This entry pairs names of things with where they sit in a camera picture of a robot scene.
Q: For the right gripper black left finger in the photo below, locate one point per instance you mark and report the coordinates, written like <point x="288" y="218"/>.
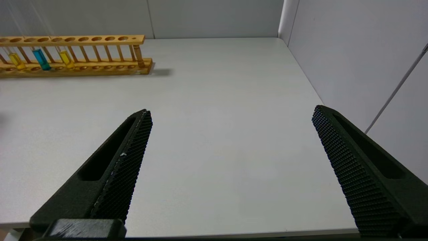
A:
<point x="123" y="167"/>

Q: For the yellow pigment test tube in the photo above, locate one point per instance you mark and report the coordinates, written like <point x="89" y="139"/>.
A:
<point x="16" y="62"/>
<point x="66" y="59"/>

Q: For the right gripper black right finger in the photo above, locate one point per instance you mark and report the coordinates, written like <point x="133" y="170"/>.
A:
<point x="364" y="174"/>

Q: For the teal pigment test tube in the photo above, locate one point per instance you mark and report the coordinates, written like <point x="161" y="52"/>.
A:
<point x="41" y="59"/>

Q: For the wooden test tube rack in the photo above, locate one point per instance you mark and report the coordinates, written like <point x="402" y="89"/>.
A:
<point x="83" y="39"/>

